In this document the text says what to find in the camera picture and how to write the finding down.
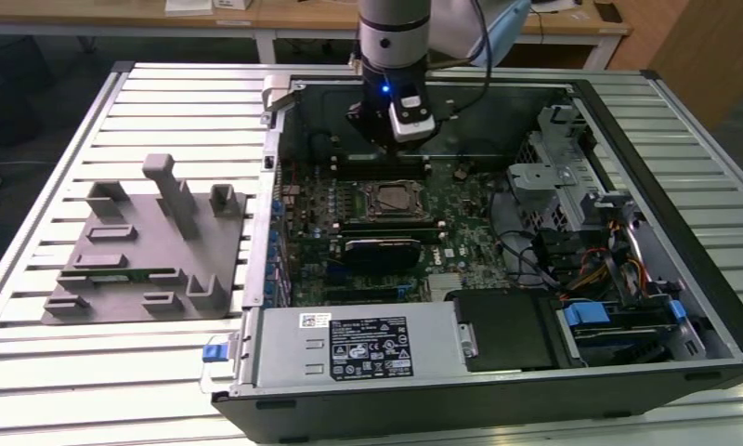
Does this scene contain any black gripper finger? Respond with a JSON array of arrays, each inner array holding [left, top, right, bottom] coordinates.
[[345, 102, 404, 167], [401, 133, 439, 167]]

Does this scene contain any silver CPU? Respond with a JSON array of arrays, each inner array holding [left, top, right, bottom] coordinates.
[[377, 185, 416, 213]]

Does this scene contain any CPU socket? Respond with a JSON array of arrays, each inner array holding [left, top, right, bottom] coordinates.
[[362, 178, 434, 220]]

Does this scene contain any green motherboard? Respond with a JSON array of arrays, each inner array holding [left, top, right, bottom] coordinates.
[[271, 152, 515, 308]]

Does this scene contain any black graphics card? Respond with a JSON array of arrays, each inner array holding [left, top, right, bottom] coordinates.
[[341, 237, 422, 274]]

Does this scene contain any perforated metal drive cage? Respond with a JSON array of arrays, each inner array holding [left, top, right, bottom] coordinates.
[[504, 104, 606, 236]]

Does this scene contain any pale blue teach pendant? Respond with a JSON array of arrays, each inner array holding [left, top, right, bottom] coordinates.
[[463, 0, 532, 70]]

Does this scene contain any silver chipset heatsink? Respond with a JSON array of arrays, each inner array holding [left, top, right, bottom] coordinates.
[[428, 272, 467, 302]]

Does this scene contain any black expansion slot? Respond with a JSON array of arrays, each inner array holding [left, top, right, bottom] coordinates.
[[326, 286, 393, 303]]

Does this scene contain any black plastic shroud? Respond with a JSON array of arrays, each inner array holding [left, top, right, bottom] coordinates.
[[443, 287, 563, 374]]

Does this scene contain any grey power supply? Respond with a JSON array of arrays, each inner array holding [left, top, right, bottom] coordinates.
[[234, 301, 471, 389]]

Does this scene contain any blue disk carrier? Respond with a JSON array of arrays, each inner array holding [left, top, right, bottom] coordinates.
[[560, 300, 612, 330]]

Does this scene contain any grey parts rack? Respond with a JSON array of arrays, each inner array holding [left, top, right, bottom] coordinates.
[[39, 152, 253, 326]]

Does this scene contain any wooden desk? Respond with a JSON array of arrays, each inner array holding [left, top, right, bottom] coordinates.
[[0, 0, 634, 66]]

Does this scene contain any wooden cabinet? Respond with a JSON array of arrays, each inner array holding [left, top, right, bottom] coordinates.
[[610, 0, 743, 131]]

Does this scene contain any green RAM stick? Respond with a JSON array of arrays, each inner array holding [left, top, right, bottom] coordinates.
[[89, 273, 155, 283]]

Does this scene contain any black PC case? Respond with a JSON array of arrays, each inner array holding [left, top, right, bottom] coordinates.
[[209, 67, 743, 445]]

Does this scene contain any white wrist camera black face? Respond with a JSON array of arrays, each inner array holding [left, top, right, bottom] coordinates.
[[387, 85, 438, 143]]

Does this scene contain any grey metal case handle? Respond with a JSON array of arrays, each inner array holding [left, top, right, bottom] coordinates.
[[259, 72, 306, 123]]

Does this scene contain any black camera cable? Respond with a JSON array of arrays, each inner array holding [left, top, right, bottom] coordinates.
[[435, 0, 494, 123]]

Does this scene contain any coloured power wire bundle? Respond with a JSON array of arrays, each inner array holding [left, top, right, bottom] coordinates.
[[567, 244, 652, 298]]

